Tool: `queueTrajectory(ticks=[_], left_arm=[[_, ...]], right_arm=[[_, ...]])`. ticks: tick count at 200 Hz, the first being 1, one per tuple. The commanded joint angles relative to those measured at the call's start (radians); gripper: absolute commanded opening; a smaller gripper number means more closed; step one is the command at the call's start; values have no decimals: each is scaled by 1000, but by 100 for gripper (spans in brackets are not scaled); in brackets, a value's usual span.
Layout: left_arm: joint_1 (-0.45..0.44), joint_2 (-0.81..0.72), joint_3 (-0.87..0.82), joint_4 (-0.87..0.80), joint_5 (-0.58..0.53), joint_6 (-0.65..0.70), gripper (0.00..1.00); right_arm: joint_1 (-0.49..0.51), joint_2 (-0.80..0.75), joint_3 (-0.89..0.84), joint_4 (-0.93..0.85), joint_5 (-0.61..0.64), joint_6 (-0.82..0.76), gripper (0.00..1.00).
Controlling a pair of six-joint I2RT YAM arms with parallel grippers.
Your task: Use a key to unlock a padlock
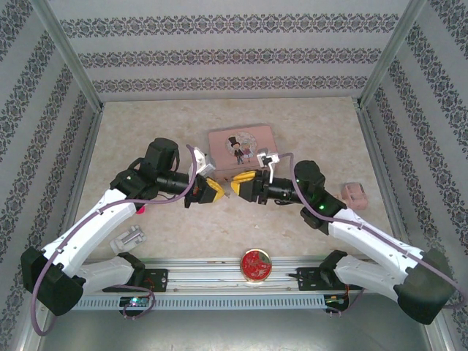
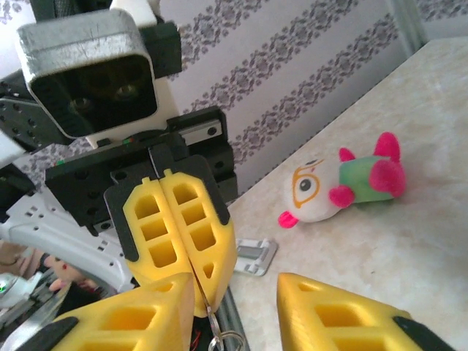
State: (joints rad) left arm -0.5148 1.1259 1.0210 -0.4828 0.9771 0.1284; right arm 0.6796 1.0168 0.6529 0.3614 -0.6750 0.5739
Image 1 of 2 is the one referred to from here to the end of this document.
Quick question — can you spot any controller board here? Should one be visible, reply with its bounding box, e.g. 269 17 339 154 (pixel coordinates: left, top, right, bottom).
119 295 151 309
325 295 350 312

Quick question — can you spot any small pink plastic toy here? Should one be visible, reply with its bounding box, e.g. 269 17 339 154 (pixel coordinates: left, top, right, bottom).
339 181 369 210

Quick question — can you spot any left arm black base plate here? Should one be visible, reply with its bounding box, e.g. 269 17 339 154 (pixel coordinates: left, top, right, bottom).
104 268 170 293

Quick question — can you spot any aluminium side rail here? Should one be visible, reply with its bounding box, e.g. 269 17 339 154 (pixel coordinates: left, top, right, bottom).
356 104 418 257
49 109 105 266

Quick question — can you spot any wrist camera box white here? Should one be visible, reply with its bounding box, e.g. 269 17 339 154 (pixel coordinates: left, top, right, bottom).
255 147 281 184
192 146 217 176

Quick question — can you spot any pink tin box cartoon couple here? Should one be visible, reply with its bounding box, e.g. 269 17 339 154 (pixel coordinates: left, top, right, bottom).
207 123 279 181

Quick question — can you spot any right controller board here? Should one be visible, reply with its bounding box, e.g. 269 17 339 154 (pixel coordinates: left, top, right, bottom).
325 295 350 312

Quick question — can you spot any aluminium frame post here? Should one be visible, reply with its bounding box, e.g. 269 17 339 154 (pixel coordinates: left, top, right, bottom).
31 0 105 110
357 0 429 107

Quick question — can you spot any aluminium mounting rail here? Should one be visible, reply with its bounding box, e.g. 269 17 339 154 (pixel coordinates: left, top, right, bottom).
34 255 434 294

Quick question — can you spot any white grey plastic block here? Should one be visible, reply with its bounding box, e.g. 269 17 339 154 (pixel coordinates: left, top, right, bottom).
110 224 147 253

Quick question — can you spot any slotted grey cable duct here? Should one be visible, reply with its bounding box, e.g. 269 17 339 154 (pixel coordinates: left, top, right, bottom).
78 296 327 311

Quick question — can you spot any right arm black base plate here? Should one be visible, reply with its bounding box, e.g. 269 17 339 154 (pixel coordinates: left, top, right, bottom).
296 266 365 293

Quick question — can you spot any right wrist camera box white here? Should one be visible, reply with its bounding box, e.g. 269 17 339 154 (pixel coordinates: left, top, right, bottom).
255 147 281 184

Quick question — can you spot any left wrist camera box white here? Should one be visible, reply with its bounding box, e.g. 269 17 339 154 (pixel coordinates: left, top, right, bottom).
192 146 217 176

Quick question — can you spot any round red gold tin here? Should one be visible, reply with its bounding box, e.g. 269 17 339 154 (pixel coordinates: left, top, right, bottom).
239 248 272 282

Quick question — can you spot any left controller board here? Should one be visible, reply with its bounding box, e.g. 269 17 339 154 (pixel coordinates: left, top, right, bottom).
119 295 151 309

